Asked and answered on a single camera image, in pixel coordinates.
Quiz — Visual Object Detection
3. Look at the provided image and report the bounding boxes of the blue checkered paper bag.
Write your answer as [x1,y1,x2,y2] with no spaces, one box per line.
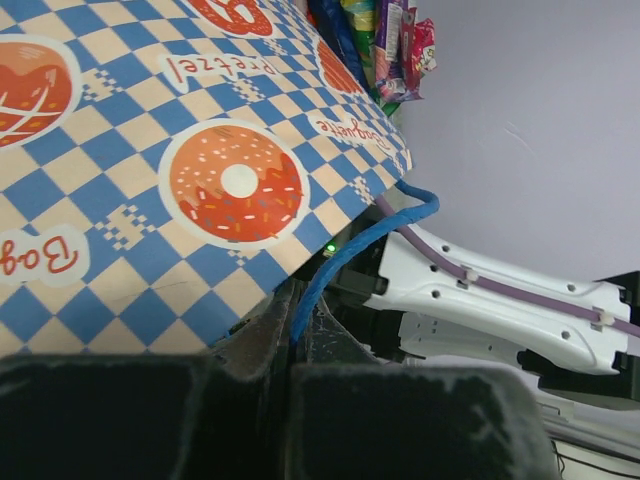
[1,1,413,355]

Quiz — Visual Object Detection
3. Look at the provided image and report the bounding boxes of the aluminium frame rail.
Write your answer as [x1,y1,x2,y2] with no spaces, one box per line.
[536,391,639,479]

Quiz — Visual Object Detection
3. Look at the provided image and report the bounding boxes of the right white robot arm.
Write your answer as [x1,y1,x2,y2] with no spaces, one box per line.
[328,226,639,410]

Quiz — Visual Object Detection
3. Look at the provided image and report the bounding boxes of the red snack pack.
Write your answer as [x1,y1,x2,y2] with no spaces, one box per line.
[405,18,437,100]

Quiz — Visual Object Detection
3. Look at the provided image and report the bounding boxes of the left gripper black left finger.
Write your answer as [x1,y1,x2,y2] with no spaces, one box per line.
[1,281,295,479]

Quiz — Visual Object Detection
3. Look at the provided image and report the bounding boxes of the green snack pack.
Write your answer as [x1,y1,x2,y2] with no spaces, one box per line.
[340,0,400,117]

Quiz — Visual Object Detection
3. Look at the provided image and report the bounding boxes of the purple snack pack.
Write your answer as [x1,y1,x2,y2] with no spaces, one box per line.
[373,0,416,103]

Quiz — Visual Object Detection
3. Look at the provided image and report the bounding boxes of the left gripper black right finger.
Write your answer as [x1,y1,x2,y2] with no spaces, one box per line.
[289,302,559,479]

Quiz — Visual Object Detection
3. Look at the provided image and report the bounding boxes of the blue snack bag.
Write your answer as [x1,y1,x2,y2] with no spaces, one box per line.
[307,0,369,93]

